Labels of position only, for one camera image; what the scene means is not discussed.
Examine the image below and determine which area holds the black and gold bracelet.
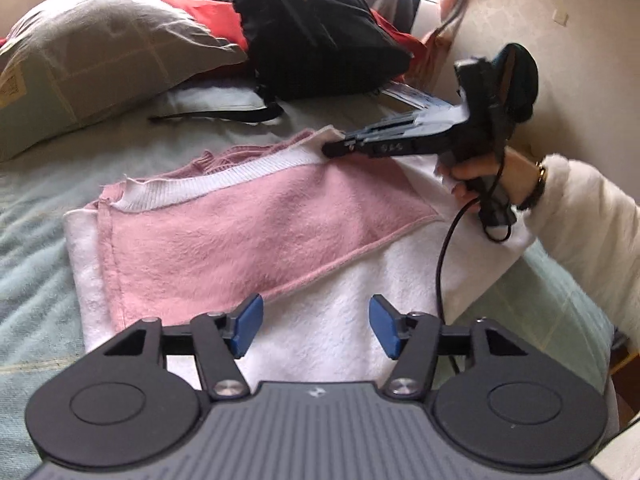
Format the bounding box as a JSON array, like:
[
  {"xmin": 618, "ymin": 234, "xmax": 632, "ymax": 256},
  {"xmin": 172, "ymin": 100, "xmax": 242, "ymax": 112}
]
[{"xmin": 517, "ymin": 160, "xmax": 549, "ymax": 211}]

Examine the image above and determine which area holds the flat grey pouch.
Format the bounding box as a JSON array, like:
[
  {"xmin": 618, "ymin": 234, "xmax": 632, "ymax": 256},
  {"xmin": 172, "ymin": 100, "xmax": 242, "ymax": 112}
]
[{"xmin": 148, "ymin": 85, "xmax": 286, "ymax": 126}]

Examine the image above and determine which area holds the grey pillow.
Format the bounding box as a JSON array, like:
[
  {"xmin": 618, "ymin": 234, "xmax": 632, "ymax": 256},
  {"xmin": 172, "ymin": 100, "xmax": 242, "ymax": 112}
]
[{"xmin": 0, "ymin": 0, "xmax": 251, "ymax": 163}]

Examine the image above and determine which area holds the black coat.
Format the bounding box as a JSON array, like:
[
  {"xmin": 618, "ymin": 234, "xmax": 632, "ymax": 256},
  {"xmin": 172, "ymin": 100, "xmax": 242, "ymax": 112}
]
[{"xmin": 395, "ymin": 0, "xmax": 425, "ymax": 36}]

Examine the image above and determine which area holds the dark blue jacket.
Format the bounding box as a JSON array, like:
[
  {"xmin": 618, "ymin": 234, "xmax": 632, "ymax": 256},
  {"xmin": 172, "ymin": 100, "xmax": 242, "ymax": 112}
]
[{"xmin": 492, "ymin": 44, "xmax": 541, "ymax": 122}]

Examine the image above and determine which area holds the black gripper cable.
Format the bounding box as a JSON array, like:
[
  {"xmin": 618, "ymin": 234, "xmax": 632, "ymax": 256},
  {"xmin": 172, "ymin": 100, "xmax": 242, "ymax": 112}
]
[{"xmin": 436, "ymin": 195, "xmax": 512, "ymax": 376}]

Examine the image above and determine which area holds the red blanket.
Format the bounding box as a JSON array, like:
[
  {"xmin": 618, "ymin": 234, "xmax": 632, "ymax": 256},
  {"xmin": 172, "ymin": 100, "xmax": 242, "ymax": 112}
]
[{"xmin": 172, "ymin": 0, "xmax": 427, "ymax": 61}]

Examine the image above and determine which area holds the pink and white sweater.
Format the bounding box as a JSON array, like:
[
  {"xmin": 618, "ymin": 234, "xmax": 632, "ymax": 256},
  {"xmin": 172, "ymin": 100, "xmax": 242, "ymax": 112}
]
[{"xmin": 64, "ymin": 124, "xmax": 538, "ymax": 391}]

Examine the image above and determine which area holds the green checked bedspread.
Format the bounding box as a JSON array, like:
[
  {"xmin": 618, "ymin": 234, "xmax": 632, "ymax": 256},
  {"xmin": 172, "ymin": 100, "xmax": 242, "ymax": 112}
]
[{"xmin": 0, "ymin": 100, "xmax": 616, "ymax": 461}]

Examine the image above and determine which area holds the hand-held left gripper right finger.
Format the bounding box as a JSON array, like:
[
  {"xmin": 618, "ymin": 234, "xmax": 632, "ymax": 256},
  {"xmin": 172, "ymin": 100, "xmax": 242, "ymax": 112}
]
[{"xmin": 368, "ymin": 294, "xmax": 532, "ymax": 401}]

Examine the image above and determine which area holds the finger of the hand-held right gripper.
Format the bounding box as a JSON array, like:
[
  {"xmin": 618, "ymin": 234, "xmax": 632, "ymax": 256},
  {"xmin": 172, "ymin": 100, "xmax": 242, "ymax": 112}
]
[{"xmin": 321, "ymin": 131, "xmax": 367, "ymax": 159}]

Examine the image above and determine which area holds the black backpack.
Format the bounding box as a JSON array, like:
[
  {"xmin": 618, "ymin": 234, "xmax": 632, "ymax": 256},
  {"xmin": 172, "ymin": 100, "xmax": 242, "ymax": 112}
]
[{"xmin": 227, "ymin": 0, "xmax": 413, "ymax": 102}]

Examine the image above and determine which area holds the person's right hand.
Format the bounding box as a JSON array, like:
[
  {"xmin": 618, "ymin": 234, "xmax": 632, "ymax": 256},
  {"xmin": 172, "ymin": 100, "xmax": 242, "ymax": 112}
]
[{"xmin": 434, "ymin": 146, "xmax": 539, "ymax": 207}]

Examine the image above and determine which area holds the orange patterned curtain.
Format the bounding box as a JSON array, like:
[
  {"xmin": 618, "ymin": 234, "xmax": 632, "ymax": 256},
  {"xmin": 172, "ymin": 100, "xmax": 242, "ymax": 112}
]
[{"xmin": 422, "ymin": 0, "xmax": 481, "ymax": 91}]

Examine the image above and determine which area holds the paperback book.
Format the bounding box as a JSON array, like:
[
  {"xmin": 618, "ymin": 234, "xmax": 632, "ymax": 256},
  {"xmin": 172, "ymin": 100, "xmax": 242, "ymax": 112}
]
[{"xmin": 377, "ymin": 82, "xmax": 468, "ymax": 121}]

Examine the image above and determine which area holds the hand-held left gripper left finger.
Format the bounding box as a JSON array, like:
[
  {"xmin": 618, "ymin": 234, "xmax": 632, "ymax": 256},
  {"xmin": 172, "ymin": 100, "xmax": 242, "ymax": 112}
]
[{"xmin": 101, "ymin": 293, "xmax": 265, "ymax": 403}]

